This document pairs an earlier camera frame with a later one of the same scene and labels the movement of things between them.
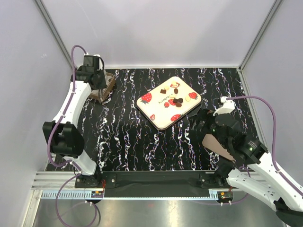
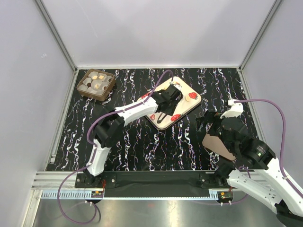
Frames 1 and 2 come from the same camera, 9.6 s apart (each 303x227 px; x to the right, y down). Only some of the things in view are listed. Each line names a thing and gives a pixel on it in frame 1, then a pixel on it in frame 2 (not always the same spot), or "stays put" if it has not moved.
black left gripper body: x=102 y=82 -> x=170 y=109
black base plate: x=155 y=184 stays put
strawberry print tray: x=167 y=102 stays put
